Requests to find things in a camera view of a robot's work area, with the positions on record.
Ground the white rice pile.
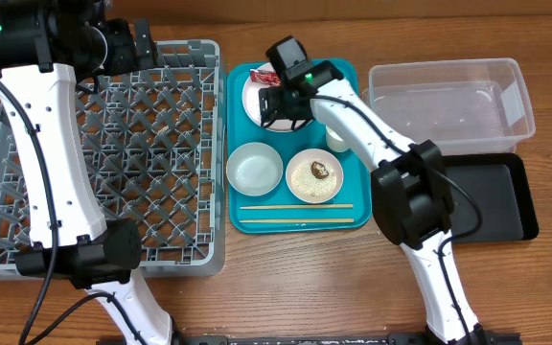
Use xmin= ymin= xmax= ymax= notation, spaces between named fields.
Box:
xmin=289 ymin=160 xmax=338 ymax=203

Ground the grey-white shallow bowl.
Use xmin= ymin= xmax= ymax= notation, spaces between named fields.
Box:
xmin=226 ymin=142 xmax=284 ymax=196

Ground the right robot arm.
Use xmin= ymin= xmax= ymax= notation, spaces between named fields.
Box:
xmin=260 ymin=60 xmax=486 ymax=344

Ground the clear plastic waste bin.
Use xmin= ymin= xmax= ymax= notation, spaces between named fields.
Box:
xmin=363 ymin=57 xmax=536 ymax=155

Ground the grey plastic dish rack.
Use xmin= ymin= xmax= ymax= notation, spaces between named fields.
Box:
xmin=0 ymin=39 xmax=226 ymax=280

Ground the upper wooden chopstick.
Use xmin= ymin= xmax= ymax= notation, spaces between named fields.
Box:
xmin=240 ymin=203 xmax=354 ymax=210

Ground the pink small bowl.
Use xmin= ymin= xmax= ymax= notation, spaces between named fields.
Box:
xmin=286 ymin=149 xmax=344 ymax=204

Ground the teal plastic serving tray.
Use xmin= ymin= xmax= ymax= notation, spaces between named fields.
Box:
xmin=226 ymin=62 xmax=372 ymax=235

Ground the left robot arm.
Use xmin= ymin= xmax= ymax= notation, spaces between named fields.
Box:
xmin=0 ymin=1 xmax=175 ymax=344

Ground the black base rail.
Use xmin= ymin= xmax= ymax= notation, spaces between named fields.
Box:
xmin=96 ymin=331 xmax=524 ymax=345

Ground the red snack wrapper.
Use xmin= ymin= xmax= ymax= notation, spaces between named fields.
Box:
xmin=250 ymin=69 xmax=281 ymax=86

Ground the white paper cup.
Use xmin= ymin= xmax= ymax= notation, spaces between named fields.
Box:
xmin=326 ymin=126 xmax=349 ymax=153

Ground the black rectangular tray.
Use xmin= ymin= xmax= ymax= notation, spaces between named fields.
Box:
xmin=445 ymin=152 xmax=540 ymax=243

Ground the brown food scrap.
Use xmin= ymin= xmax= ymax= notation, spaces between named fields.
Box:
xmin=310 ymin=161 xmax=330 ymax=180

